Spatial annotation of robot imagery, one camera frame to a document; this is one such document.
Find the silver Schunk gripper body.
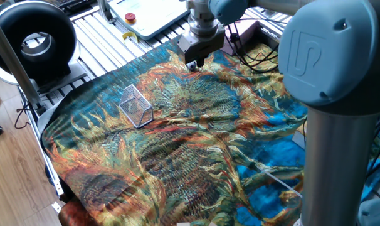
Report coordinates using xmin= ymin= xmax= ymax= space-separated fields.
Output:
xmin=176 ymin=31 xmax=226 ymax=66

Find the white teach pendant red button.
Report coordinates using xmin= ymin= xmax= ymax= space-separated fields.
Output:
xmin=108 ymin=0 xmax=191 ymax=41

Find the yellow plastic hook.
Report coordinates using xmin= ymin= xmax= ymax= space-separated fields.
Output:
xmin=122 ymin=31 xmax=139 ymax=45

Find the sunflower painting print cloth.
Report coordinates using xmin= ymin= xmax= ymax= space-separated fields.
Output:
xmin=41 ymin=36 xmax=380 ymax=226

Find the black keyboard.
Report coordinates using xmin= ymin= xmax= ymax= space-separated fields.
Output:
xmin=56 ymin=0 xmax=97 ymax=16

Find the black cable bundle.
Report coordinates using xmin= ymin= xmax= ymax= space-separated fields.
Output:
xmin=224 ymin=17 xmax=280 ymax=73

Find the white wire mesh goal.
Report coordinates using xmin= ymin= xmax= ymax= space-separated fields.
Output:
xmin=119 ymin=83 xmax=154 ymax=129

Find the grey metal bracket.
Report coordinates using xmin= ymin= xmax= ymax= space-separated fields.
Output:
xmin=97 ymin=0 xmax=117 ymax=24

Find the white cable tie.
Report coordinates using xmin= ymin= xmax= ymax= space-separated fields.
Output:
xmin=259 ymin=169 xmax=303 ymax=199

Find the aluminium frame post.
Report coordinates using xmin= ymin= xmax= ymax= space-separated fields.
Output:
xmin=0 ymin=9 xmax=47 ymax=116

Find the thin black cable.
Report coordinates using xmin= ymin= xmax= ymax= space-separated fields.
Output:
xmin=14 ymin=99 xmax=33 ymax=130

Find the black ring fan white base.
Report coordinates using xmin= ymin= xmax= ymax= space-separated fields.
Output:
xmin=0 ymin=0 xmax=88 ymax=94

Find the white frame bracket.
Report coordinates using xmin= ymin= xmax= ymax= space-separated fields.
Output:
xmin=51 ymin=200 xmax=63 ymax=215

